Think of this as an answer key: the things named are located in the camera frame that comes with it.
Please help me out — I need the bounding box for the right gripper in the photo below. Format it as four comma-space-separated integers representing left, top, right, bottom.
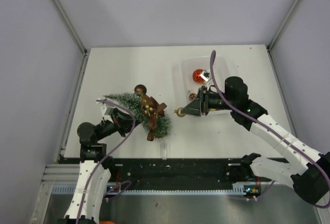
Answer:
181, 86, 236, 117

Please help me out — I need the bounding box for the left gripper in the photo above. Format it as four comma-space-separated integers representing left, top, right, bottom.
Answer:
96, 107, 144, 141

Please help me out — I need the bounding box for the white plastic basket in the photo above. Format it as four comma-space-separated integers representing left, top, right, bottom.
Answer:
180, 55, 233, 116

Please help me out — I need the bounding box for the small green christmas tree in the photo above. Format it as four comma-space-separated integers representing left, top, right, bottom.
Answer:
104, 93, 172, 139

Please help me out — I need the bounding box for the red glitter bauble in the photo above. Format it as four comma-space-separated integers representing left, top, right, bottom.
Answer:
192, 69, 205, 84

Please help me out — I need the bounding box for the brown and gold ornament garland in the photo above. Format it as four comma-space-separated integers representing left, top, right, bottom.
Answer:
141, 92, 167, 141

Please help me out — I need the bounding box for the matte brown bauble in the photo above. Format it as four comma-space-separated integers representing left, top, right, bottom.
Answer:
134, 84, 147, 94

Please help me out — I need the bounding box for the brown pine cone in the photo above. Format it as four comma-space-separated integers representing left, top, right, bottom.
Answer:
189, 93, 196, 101

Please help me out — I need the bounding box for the gold bauble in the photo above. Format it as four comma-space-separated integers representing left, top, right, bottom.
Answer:
173, 107, 185, 117

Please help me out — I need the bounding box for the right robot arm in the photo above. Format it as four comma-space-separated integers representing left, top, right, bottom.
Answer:
179, 76, 329, 205

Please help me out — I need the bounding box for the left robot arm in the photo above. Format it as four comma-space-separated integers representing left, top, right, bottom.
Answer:
57, 106, 139, 223

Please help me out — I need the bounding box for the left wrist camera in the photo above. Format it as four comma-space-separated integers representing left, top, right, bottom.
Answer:
96, 98, 114, 122

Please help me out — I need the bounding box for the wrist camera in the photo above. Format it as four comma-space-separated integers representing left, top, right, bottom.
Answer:
96, 98, 114, 122
200, 70, 212, 82

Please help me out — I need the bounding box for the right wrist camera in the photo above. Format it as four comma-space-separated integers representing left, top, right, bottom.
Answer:
200, 70, 212, 82

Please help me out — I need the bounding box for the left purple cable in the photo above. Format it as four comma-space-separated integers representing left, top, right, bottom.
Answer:
74, 99, 137, 224

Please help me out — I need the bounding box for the purple cable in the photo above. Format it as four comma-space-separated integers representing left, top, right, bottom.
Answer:
74, 99, 137, 224
209, 50, 330, 209

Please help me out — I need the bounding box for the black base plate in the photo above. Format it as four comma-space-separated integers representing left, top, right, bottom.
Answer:
102, 158, 258, 191

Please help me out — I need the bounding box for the aluminium frame rail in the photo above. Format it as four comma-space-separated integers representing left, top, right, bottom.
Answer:
41, 164, 324, 183

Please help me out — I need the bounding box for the white cable duct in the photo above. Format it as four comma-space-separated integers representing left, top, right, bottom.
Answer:
51, 184, 261, 198

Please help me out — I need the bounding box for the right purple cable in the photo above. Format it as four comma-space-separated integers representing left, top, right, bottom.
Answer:
209, 50, 330, 209

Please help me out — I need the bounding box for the left aluminium corner post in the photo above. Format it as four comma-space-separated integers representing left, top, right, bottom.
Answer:
38, 0, 88, 56

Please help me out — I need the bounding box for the aluminium corner post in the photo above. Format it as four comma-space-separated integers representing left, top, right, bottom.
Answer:
267, 0, 318, 52
38, 0, 88, 56

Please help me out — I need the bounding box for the right aluminium corner post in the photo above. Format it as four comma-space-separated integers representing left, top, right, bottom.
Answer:
267, 0, 318, 52

